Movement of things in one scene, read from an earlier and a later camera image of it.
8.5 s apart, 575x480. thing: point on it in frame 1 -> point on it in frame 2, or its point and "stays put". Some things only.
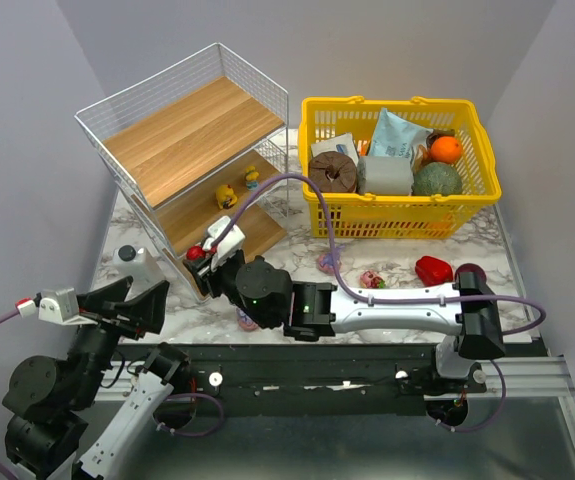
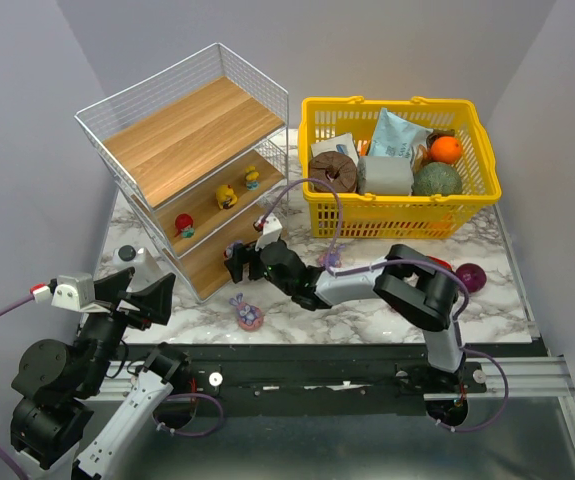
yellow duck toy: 225,196 stays put
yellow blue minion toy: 252,177 stays put
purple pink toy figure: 325,261 stays put
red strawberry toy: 195,253 -> 184,225
